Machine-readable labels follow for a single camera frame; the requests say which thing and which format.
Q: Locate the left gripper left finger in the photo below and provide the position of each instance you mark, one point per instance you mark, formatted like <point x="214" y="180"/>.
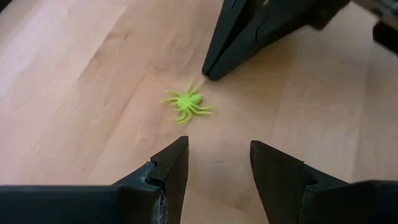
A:
<point x="124" y="205"/>

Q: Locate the neon green plastic spider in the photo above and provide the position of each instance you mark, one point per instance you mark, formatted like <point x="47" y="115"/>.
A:
<point x="188" y="102"/>

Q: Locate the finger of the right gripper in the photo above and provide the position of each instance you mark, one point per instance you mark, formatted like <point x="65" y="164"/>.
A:
<point x="236" y="25"/>
<point x="280" y="21"/>

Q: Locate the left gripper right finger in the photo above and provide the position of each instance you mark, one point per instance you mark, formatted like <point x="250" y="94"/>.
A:
<point x="295" y="199"/>

